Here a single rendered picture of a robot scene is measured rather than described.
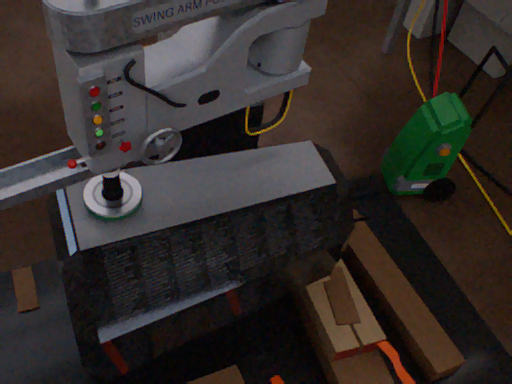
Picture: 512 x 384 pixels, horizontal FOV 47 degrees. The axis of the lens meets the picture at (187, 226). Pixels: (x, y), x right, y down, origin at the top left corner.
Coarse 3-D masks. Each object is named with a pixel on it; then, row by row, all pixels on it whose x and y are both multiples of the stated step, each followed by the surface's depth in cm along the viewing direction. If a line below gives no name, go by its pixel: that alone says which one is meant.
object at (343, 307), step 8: (336, 272) 275; (320, 280) 272; (328, 280) 272; (336, 280) 272; (344, 280) 273; (328, 288) 270; (336, 288) 270; (344, 288) 270; (328, 296) 267; (336, 296) 267; (344, 296) 267; (336, 304) 265; (344, 304) 265; (352, 304) 265; (336, 312) 262; (344, 312) 262; (352, 312) 262; (336, 320) 259; (344, 320) 260; (352, 320) 260
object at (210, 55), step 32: (288, 0) 177; (320, 0) 181; (192, 32) 183; (224, 32) 176; (256, 32) 177; (128, 64) 158; (160, 64) 179; (192, 64) 178; (224, 64) 180; (160, 96) 172; (192, 96) 183; (224, 96) 191; (256, 96) 200; (160, 128) 186
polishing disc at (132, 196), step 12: (96, 180) 217; (120, 180) 218; (132, 180) 218; (84, 192) 213; (96, 192) 213; (132, 192) 214; (96, 204) 210; (108, 204) 210; (120, 204) 210; (132, 204) 211; (108, 216) 208
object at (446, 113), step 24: (456, 96) 305; (432, 120) 305; (456, 120) 296; (408, 144) 318; (432, 144) 305; (456, 144) 306; (384, 168) 343; (408, 168) 322; (432, 168) 319; (408, 192) 335; (432, 192) 329
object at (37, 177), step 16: (32, 160) 189; (48, 160) 192; (64, 160) 196; (0, 176) 187; (16, 176) 190; (32, 176) 191; (48, 176) 191; (64, 176) 186; (80, 176) 189; (96, 176) 193; (0, 192) 186; (16, 192) 181; (32, 192) 183; (48, 192) 187; (0, 208) 181
